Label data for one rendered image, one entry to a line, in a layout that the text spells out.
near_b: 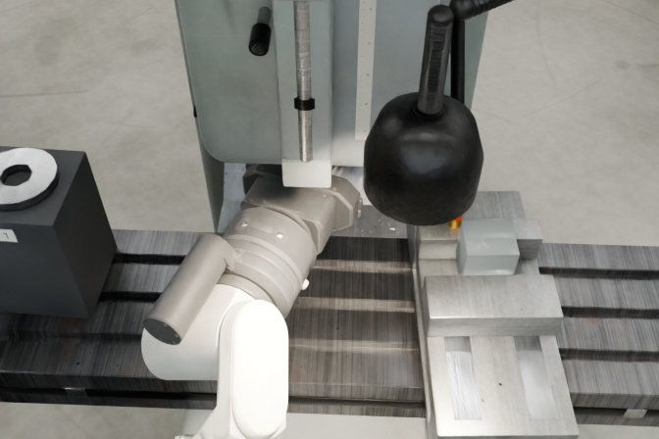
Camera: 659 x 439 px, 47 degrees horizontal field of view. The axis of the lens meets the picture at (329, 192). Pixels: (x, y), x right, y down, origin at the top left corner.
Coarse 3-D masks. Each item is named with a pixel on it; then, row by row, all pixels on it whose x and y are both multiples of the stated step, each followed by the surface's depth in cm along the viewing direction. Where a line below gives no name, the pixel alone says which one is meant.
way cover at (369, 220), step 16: (224, 176) 117; (240, 176) 117; (352, 176) 117; (224, 192) 117; (240, 192) 117; (224, 208) 117; (240, 208) 117; (368, 208) 116; (224, 224) 115; (352, 224) 115; (368, 224) 115; (384, 224) 115; (400, 224) 115
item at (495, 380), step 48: (480, 192) 102; (432, 240) 92; (528, 240) 92; (432, 336) 87; (480, 336) 87; (528, 336) 87; (432, 384) 83; (480, 384) 83; (528, 384) 83; (432, 432) 82; (480, 432) 79; (528, 432) 79; (576, 432) 79
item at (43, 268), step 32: (0, 160) 88; (32, 160) 88; (64, 160) 90; (0, 192) 84; (32, 192) 84; (64, 192) 86; (96, 192) 95; (0, 224) 84; (32, 224) 83; (64, 224) 86; (96, 224) 96; (0, 256) 88; (32, 256) 87; (64, 256) 87; (96, 256) 97; (0, 288) 93; (32, 288) 92; (64, 288) 92; (96, 288) 97
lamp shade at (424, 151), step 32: (416, 96) 44; (448, 96) 45; (384, 128) 43; (416, 128) 42; (448, 128) 42; (384, 160) 43; (416, 160) 42; (448, 160) 42; (480, 160) 44; (384, 192) 44; (416, 192) 43; (448, 192) 43; (416, 224) 45
